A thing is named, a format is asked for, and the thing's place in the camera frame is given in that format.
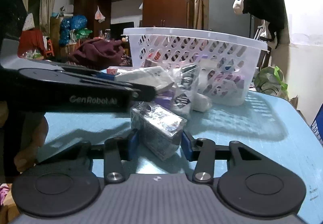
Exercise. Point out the pale hanging plastic bag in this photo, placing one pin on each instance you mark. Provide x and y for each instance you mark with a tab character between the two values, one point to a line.
99	14

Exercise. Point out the wooden poles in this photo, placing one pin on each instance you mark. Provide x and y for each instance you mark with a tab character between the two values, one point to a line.
199	4

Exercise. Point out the white plastic lattice basket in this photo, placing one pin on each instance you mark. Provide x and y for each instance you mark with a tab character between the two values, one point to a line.
227	45

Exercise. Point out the small gauze roll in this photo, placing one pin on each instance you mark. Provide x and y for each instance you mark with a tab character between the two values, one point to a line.
201	102

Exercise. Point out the dark patterned packet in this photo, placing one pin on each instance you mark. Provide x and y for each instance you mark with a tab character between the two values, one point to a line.
185	87

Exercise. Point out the grey metal tube frame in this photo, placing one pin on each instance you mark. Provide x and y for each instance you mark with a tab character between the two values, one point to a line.
260	30

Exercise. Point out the person's left hand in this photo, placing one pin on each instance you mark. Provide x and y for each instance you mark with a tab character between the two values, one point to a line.
30	143

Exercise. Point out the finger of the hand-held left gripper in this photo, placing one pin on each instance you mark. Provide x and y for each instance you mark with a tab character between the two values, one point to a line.
107	75
141	92

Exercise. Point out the blue plastic bag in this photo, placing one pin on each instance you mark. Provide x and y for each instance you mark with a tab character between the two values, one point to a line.
73	26

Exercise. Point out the silver plastic-wrapped box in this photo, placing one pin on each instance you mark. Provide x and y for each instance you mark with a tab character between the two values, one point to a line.
159	125

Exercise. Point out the blue tote bag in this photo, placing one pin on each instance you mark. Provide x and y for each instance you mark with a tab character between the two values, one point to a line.
318	124

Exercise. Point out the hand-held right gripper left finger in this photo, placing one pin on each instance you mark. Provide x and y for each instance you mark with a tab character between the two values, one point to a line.
133	144

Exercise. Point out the red cloth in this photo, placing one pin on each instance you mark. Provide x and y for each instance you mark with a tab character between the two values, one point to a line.
31	41

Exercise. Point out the grey metal door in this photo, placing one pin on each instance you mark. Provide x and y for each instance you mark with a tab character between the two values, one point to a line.
222	12

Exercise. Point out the maroon cloth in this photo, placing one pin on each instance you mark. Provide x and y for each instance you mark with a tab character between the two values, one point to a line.
98	52

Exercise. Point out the green and white plastic bag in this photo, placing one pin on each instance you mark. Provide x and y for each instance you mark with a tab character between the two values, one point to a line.
271	80

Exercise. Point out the red and white box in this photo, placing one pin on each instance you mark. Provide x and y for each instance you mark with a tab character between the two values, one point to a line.
113	70

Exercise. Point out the green packets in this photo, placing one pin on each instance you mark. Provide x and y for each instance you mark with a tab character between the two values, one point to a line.
83	33

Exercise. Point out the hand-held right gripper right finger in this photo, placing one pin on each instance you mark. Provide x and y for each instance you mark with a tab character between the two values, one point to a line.
187	147

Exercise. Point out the black television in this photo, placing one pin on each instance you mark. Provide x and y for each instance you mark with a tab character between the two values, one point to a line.
122	30

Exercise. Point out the long white box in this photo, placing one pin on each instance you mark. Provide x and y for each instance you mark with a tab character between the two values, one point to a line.
146	75

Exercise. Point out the black hanging garment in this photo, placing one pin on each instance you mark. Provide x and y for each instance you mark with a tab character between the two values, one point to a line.
265	4

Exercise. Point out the small purple box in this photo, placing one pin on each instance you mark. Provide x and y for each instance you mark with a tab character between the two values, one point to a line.
165	100

